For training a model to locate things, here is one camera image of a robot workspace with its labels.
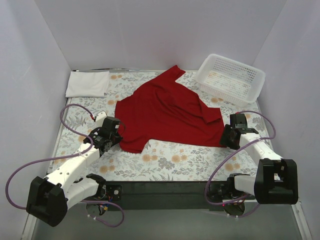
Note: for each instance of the red t-shirt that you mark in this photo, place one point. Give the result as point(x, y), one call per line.
point(162, 109)

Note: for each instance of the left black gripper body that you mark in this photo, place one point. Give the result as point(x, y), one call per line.
point(116, 139)

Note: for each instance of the folded white t-shirt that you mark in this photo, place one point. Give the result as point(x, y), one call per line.
point(87, 84)

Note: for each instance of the floral patterned table mat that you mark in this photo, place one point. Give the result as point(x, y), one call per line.
point(159, 160)

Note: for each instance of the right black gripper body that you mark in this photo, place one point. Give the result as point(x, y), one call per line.
point(225, 137)

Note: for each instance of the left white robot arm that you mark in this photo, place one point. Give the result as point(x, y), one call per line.
point(51, 197)

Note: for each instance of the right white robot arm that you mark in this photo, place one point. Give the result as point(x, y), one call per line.
point(276, 178)

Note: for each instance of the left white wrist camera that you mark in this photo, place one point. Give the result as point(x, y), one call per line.
point(99, 118)

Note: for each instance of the white plastic basket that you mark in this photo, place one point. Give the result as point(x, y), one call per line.
point(230, 80)

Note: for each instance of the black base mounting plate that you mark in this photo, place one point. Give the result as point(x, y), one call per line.
point(156, 195)

